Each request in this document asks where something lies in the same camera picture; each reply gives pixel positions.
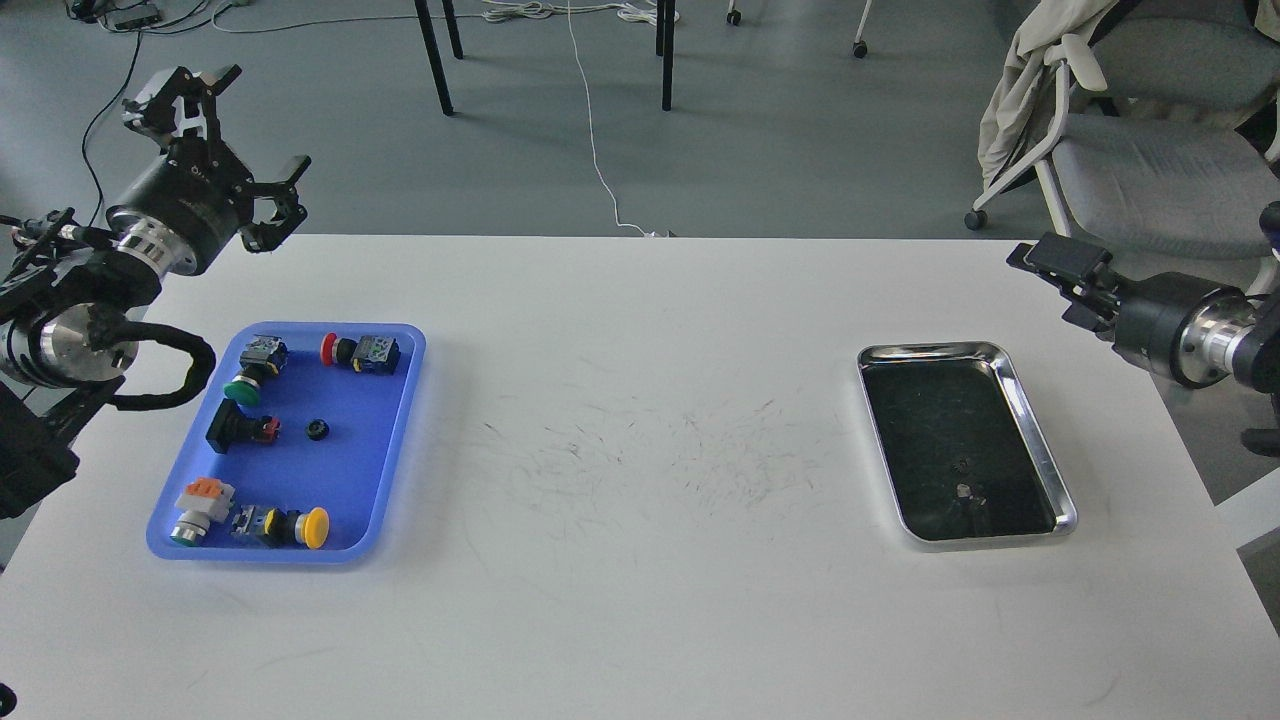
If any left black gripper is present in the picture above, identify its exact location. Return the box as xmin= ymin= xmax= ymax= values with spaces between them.
xmin=106 ymin=65 xmax=312 ymax=278

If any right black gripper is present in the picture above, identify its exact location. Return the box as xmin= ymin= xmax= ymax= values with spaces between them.
xmin=1006 ymin=233 xmax=1261 ymax=391

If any small black gear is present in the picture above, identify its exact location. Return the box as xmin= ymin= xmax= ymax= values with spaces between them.
xmin=303 ymin=418 xmax=332 ymax=441

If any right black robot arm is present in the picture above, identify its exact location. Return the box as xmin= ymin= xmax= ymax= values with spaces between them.
xmin=1006 ymin=233 xmax=1279 ymax=407

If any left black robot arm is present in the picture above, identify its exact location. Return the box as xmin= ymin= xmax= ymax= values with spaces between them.
xmin=1 ymin=64 xmax=311 ymax=519

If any grey office chair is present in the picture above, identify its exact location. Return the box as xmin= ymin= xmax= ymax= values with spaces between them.
xmin=964 ymin=1 xmax=1277 ymax=292

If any black power strip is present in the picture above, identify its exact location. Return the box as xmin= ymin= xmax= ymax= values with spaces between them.
xmin=64 ymin=1 xmax=163 ymax=32

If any steel tray with black liner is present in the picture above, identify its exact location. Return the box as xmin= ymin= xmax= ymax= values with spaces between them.
xmin=858 ymin=341 xmax=1079 ymax=552

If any blue plastic tray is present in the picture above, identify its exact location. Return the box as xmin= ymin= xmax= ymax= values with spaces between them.
xmin=146 ymin=322 xmax=428 ymax=565

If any black table leg left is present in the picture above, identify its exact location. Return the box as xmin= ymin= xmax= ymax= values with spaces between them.
xmin=413 ymin=0 xmax=465 ymax=117

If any black table leg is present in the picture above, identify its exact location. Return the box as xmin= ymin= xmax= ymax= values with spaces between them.
xmin=654 ymin=0 xmax=676 ymax=111
xmin=413 ymin=0 xmax=465 ymax=117

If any beige jacket on chair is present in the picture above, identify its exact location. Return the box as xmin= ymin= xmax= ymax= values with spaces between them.
xmin=977 ymin=1 xmax=1115 ymax=190

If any black table leg right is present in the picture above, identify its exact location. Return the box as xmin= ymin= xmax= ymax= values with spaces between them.
xmin=654 ymin=0 xmax=676 ymax=111

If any black floor cable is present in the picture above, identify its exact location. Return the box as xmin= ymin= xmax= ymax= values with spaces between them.
xmin=79 ymin=29 xmax=146 ymax=231

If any green push button switch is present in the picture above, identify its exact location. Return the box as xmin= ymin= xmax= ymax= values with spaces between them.
xmin=221 ymin=334 xmax=289 ymax=407

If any red emergency stop switch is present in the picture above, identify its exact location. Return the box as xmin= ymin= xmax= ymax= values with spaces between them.
xmin=319 ymin=332 xmax=401 ymax=375

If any black push button switch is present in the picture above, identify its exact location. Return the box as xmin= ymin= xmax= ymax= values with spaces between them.
xmin=205 ymin=398 xmax=282 ymax=454

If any silver orange push button switch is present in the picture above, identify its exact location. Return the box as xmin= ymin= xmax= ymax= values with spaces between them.
xmin=169 ymin=477 xmax=236 ymax=547

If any yellow push button switch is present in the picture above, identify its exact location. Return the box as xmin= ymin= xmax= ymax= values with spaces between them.
xmin=230 ymin=503 xmax=330 ymax=550

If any white floor cable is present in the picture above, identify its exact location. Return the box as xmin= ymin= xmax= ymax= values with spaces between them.
xmin=480 ymin=0 xmax=681 ymax=240

